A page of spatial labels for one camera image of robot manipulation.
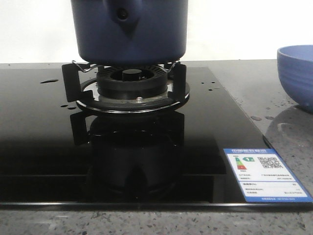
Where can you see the blue cooking pot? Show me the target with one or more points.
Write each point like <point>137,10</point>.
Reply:
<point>130,32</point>

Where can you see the blue ceramic bowl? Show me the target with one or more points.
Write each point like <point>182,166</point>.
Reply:
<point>295,71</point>

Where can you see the right black pot support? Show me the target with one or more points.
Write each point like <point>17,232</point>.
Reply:
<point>81,86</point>

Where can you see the right black gas burner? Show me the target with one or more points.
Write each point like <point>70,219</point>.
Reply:
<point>129,83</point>

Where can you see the black glass gas stove top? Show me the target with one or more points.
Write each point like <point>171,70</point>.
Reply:
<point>55,156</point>

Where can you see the blue energy label sticker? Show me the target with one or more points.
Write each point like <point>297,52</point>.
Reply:
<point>264,178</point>

